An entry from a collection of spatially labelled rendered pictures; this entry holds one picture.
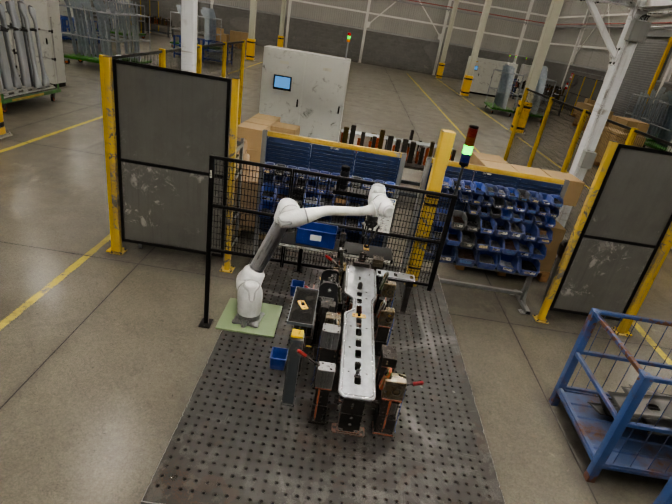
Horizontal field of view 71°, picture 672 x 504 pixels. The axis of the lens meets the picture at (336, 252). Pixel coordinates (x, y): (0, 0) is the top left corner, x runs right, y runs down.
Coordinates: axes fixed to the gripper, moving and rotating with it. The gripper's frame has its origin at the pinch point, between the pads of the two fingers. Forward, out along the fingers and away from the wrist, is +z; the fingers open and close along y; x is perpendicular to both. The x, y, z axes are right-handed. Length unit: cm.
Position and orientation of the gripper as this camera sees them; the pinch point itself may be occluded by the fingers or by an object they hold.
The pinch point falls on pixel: (367, 242)
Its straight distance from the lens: 319.7
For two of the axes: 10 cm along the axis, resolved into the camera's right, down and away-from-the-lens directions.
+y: 9.9, 1.6, 0.2
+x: 0.5, -4.3, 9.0
